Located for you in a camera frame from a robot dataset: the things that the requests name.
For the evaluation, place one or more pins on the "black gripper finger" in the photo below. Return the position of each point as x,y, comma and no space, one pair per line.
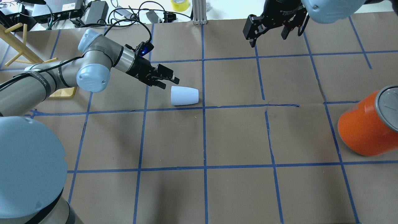
252,41
286,31
160,84
174,80

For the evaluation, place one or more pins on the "yellow tape roll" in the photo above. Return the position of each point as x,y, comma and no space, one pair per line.
180,5

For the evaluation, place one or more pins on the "aluminium frame post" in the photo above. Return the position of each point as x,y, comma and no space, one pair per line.
199,12

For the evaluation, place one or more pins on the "black power adapter brick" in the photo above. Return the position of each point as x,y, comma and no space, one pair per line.
153,17

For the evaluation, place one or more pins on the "light blue plastic cup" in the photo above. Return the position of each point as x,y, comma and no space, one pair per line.
181,96

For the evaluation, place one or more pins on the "orange canister with grey lid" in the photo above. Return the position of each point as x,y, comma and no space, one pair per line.
369,128

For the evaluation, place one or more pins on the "large black power brick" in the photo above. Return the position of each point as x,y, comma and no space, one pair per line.
97,13

